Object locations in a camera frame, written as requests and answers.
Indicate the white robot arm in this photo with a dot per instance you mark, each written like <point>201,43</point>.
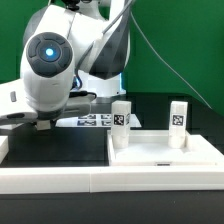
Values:
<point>84,35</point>

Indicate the white sheet with markers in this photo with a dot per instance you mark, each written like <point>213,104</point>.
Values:
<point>94,120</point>

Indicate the white square table top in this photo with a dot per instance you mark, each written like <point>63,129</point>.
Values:
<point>150,148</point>

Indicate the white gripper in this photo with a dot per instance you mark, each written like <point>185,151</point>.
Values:
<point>14,108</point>

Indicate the white U-shaped obstacle fence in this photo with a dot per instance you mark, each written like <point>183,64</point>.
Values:
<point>110,179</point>

